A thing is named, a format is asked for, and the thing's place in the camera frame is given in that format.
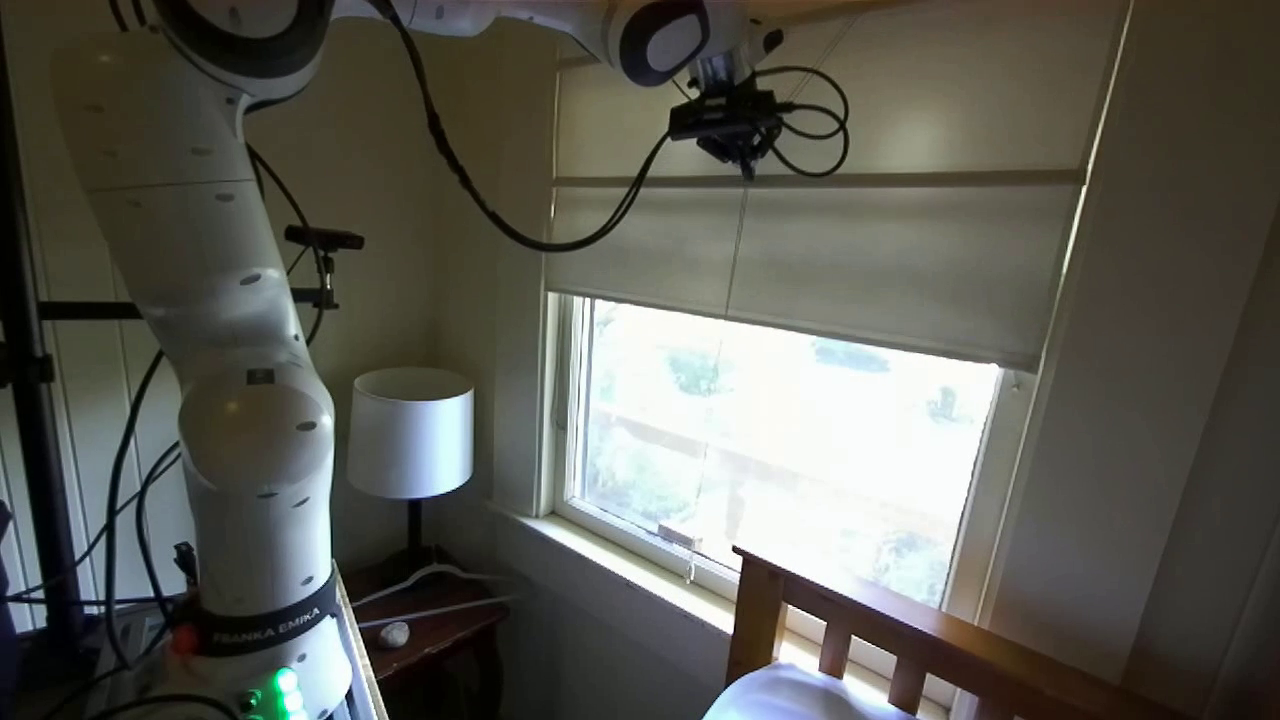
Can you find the dark wooden nightstand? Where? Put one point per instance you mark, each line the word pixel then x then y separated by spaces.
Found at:
pixel 426 632

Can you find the white framed glass window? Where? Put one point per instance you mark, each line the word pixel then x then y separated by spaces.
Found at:
pixel 786 443

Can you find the white shade table lamp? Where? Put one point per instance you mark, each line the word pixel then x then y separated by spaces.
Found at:
pixel 410 434

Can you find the beige roman window blind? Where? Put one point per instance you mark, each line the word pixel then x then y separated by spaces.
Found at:
pixel 867 252

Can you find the brown wooden bunk bed frame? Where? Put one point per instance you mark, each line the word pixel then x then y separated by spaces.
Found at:
pixel 905 641

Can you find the black camera on stand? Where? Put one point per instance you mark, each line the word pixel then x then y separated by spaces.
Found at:
pixel 321 243

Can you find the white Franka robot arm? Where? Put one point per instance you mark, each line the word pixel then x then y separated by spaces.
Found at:
pixel 255 443

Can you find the small white round object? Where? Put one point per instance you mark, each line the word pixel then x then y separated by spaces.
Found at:
pixel 394 632

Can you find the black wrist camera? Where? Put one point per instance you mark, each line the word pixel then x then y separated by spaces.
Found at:
pixel 720 115

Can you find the black tripod stand pole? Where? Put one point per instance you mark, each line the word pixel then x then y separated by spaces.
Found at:
pixel 25 400

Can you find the white pillow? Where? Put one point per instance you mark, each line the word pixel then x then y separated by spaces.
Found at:
pixel 786 696

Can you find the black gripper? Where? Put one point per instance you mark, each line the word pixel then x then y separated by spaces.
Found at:
pixel 742 146

